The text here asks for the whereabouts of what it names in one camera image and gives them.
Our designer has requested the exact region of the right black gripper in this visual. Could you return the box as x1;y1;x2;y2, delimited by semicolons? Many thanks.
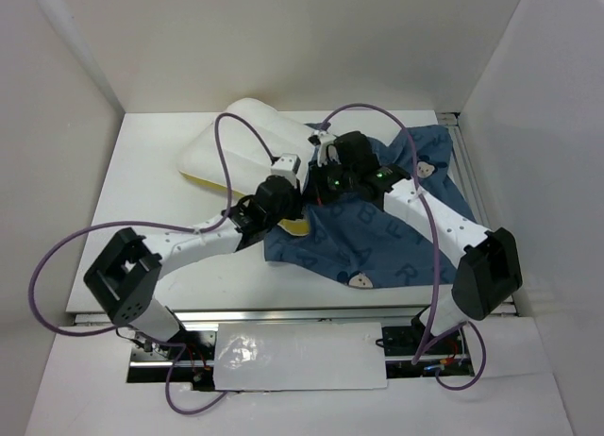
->
300;156;358;207

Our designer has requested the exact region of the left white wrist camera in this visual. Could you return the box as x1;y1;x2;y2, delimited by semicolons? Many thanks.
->
271;154;301;182

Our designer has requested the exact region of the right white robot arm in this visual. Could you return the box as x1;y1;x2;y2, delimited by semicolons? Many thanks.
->
304;131;523;353

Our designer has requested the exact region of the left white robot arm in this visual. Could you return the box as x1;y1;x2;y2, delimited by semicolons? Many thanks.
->
84;176;302;360

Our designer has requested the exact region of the white pillow yellow edge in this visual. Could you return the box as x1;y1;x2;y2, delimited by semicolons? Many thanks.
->
175;96;318;237

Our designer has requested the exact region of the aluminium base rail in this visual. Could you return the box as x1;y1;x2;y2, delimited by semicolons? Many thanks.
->
73;305;515;390

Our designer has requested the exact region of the blue cartoon print pillowcase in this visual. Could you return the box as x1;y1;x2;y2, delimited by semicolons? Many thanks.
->
263;126;473;289

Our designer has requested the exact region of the white cover plate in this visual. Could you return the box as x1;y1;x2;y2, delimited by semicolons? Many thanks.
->
213;322;387;392

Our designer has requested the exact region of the aluminium side rail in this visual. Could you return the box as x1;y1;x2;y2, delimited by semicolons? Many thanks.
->
436;112;489;226

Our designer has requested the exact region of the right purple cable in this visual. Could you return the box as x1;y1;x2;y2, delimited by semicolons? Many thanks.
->
318;103;487;393

